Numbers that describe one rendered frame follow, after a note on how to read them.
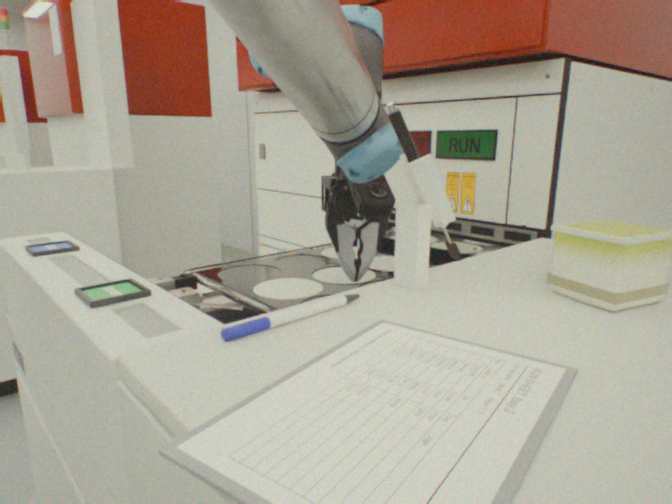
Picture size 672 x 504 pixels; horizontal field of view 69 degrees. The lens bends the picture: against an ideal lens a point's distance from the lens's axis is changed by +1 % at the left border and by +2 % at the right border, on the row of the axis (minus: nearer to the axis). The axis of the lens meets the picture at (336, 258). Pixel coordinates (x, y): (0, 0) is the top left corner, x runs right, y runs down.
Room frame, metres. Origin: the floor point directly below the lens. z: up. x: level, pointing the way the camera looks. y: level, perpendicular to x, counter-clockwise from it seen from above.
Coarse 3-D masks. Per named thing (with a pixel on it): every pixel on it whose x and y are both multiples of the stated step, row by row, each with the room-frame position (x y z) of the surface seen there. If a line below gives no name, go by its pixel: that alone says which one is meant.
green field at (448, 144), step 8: (440, 136) 0.87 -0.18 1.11; (448, 136) 0.86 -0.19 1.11; (456, 136) 0.85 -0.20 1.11; (464, 136) 0.84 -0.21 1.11; (472, 136) 0.83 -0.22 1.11; (480, 136) 0.81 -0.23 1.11; (488, 136) 0.80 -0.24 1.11; (440, 144) 0.87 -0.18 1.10; (448, 144) 0.86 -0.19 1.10; (456, 144) 0.85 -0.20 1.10; (464, 144) 0.84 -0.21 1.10; (472, 144) 0.82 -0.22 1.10; (480, 144) 0.81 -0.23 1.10; (488, 144) 0.80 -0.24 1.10; (440, 152) 0.87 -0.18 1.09; (448, 152) 0.86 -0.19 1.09; (456, 152) 0.85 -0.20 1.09; (464, 152) 0.84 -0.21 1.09; (472, 152) 0.82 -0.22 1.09; (480, 152) 0.81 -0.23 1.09; (488, 152) 0.80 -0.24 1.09
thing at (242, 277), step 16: (272, 256) 0.86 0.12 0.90; (288, 256) 0.87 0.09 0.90; (304, 256) 0.87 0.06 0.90; (320, 256) 0.87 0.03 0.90; (208, 272) 0.76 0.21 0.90; (224, 272) 0.76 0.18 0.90; (240, 272) 0.76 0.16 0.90; (256, 272) 0.76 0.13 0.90; (272, 272) 0.76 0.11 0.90; (288, 272) 0.76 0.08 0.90; (304, 272) 0.76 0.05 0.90; (384, 272) 0.76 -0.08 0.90; (240, 288) 0.67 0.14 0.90; (336, 288) 0.67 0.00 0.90; (352, 288) 0.67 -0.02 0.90; (272, 304) 0.60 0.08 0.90; (288, 304) 0.60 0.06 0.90
